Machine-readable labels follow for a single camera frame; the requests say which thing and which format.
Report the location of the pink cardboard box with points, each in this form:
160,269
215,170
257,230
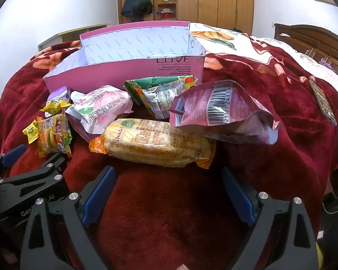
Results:
171,70

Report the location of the small purple cloth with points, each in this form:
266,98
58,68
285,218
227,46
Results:
325,62

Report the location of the large pink snack bag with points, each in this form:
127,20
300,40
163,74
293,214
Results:
228,109

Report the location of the black bag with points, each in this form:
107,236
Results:
236,30

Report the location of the dark hanging jacket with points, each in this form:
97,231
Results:
128,4
143,1

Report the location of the purple lidded jelly cup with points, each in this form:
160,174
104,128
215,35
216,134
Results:
56,95

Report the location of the peach jelly pouch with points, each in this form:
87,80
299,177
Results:
101,109

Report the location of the yellow corn cracker packet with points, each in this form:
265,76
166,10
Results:
155,143

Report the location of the red floral blanket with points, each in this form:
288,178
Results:
169,216

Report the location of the dark wooden headboard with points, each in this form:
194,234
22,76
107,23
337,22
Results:
312,38

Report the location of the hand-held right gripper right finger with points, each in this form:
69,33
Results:
238,198

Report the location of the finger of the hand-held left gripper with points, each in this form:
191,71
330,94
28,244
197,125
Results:
55,164
12,156

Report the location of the burger gummy packet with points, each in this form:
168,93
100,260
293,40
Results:
52,137

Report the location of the colourful fruit candy packet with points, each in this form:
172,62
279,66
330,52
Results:
162,97

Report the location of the yellow candy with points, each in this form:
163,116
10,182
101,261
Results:
55,106
31,130

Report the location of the wooden wardrobe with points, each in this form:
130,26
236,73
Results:
214,2

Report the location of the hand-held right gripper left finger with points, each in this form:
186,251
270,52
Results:
98,197

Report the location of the beige low shelf unit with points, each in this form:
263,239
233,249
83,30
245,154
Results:
73,33

